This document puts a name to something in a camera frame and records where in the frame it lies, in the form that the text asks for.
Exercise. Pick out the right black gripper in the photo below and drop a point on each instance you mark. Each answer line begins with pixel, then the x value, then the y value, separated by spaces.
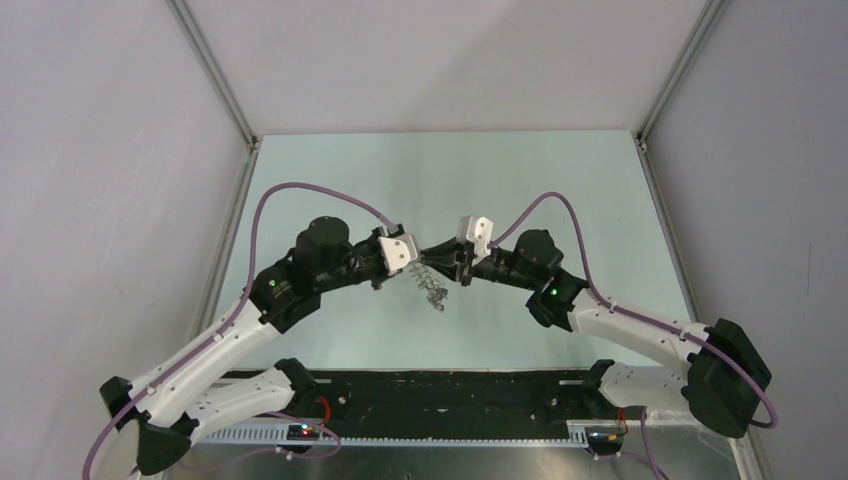
pixel 450 259

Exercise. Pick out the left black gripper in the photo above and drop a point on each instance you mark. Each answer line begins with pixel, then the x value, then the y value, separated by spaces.
pixel 372 239

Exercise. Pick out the metal disc keyring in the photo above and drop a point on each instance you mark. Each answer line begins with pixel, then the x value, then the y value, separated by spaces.
pixel 435 290

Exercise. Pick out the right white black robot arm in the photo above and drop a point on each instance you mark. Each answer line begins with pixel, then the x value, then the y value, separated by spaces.
pixel 717 374

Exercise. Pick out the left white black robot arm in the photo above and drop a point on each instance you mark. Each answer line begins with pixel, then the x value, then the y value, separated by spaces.
pixel 172 407

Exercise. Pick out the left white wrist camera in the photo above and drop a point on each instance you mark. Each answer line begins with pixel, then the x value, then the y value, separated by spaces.
pixel 399 252

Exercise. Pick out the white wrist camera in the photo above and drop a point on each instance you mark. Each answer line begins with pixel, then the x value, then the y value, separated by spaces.
pixel 476 232
pixel 399 252

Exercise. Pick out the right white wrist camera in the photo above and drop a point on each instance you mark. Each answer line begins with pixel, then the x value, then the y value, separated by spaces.
pixel 476 232

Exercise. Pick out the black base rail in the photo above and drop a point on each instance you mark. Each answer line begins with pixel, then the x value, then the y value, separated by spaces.
pixel 535 404

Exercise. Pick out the grey slotted cable duct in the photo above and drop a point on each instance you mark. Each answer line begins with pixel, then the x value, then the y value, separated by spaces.
pixel 280 435

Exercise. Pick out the left aluminium frame post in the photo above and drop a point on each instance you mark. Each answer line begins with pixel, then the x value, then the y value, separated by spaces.
pixel 202 49

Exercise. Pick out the aluminium frame post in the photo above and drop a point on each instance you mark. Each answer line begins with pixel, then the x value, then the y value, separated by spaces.
pixel 202 49
pixel 705 24

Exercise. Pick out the right aluminium frame post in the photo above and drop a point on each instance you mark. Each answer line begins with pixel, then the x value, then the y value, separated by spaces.
pixel 705 24

